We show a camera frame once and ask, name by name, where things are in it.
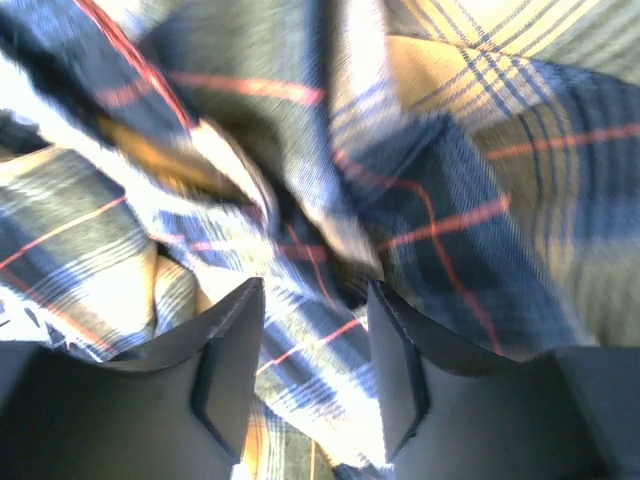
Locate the yellow plaid long sleeve shirt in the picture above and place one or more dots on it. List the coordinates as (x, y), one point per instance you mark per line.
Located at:
(480, 157)

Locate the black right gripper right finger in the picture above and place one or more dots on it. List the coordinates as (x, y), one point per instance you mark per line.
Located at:
(453, 410)

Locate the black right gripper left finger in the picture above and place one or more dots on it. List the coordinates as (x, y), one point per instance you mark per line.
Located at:
(175, 407)

